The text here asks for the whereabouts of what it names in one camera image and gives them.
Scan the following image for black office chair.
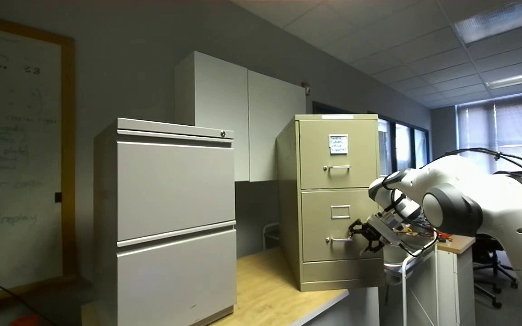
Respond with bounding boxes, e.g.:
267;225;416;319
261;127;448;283
471;235;519;310

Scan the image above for orange object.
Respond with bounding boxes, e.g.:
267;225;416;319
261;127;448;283
10;314;43;326

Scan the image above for white wall cabinet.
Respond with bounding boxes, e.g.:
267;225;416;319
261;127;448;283
174;51;307;183

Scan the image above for large grey drawer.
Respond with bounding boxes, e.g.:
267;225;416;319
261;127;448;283
116;229;238;326
116;141;236;242

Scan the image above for whiteboard with wooden frame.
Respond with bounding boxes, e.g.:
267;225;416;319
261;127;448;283
0;11;78;299

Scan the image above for ceiling light panel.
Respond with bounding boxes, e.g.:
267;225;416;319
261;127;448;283
453;0;522;45

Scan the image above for white wall cabinet door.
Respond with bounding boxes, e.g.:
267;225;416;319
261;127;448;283
247;70;307;183
194;51;250;182

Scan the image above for white metal frame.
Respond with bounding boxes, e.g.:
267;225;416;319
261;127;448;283
383;244;439;326

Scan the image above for beige drawer with label holder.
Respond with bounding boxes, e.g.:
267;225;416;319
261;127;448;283
301;189;383;263

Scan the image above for row of dark-framed windows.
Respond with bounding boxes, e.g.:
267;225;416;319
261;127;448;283
312;101;430;177

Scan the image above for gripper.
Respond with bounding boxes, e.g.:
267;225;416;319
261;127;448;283
349;216;397;254

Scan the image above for ceiling light strip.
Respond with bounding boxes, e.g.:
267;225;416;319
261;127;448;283
485;68;522;90

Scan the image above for grey metal filing cabinet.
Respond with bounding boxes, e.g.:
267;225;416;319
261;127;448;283
93;118;238;326

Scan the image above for white desk with wooden top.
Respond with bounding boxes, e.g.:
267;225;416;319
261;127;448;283
435;234;477;326

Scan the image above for window with blinds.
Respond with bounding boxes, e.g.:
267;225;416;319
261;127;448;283
456;90;522;175

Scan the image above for beige metal filing cabinet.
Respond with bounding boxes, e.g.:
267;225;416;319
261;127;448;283
276;114;386;292

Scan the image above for beige drawer with paper note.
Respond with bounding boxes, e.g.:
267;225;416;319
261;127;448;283
298;120;380;190

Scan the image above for white paper note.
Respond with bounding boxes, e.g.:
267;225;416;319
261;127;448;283
328;134;349;155

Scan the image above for black cable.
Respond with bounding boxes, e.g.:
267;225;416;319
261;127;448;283
0;284;47;326

